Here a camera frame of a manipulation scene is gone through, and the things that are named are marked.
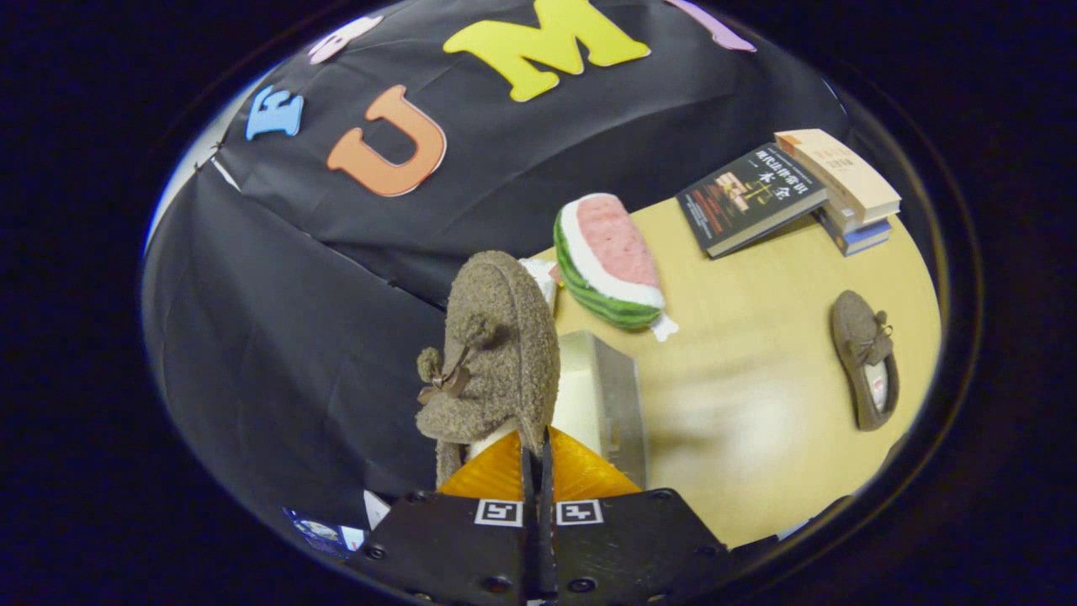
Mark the beige paperback book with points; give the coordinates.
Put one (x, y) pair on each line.
(841, 172)

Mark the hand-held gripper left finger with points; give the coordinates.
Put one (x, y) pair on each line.
(454, 547)

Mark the brown fuzzy shoe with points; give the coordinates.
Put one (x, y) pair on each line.
(854, 337)
(505, 337)

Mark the black paperback book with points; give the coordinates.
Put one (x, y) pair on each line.
(749, 198)

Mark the grey fabric storage box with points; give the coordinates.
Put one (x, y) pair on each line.
(614, 404)

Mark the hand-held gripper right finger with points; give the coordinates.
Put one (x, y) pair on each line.
(631, 547)

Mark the blue paperback book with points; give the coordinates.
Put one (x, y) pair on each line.
(858, 238)

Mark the watermelon slice plush toy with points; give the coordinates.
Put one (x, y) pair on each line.
(610, 244)

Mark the white plush toy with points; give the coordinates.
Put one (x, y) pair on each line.
(540, 278)

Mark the black backdrop cloth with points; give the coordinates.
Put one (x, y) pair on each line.
(320, 295)

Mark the white blue printed sheet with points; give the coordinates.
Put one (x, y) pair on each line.
(324, 532)

